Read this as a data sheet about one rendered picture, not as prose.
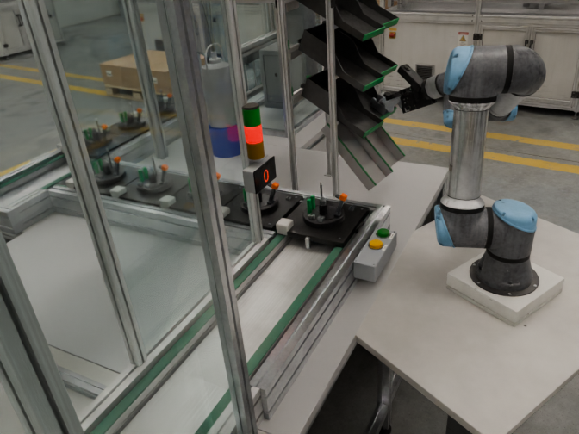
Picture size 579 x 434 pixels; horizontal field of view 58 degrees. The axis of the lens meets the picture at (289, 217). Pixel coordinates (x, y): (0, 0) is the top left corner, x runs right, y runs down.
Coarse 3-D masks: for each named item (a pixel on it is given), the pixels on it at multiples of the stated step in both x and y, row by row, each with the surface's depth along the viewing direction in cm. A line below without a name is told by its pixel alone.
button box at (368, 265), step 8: (376, 232) 169; (392, 232) 169; (368, 240) 166; (384, 240) 165; (392, 240) 166; (368, 248) 162; (384, 248) 161; (392, 248) 168; (360, 256) 159; (368, 256) 158; (376, 256) 158; (384, 256) 161; (360, 264) 156; (368, 264) 155; (376, 264) 154; (384, 264) 163; (360, 272) 157; (368, 272) 156; (376, 272) 155; (368, 280) 157; (376, 280) 157
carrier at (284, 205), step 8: (264, 192) 193; (280, 192) 197; (264, 200) 188; (280, 200) 191; (296, 200) 190; (264, 208) 183; (272, 208) 184; (280, 208) 186; (288, 208) 185; (264, 216) 182; (272, 216) 181; (280, 216) 181; (264, 224) 177; (272, 224) 177
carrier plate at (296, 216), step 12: (300, 204) 187; (336, 204) 185; (348, 204) 185; (288, 216) 181; (300, 216) 180; (348, 216) 178; (360, 216) 177; (300, 228) 173; (312, 228) 173; (336, 228) 171; (348, 228) 171; (312, 240) 169; (324, 240) 167; (336, 240) 165
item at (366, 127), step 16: (320, 80) 192; (336, 80) 191; (304, 96) 187; (320, 96) 183; (336, 96) 193; (352, 96) 190; (352, 112) 189; (368, 112) 188; (352, 128) 180; (368, 128) 184
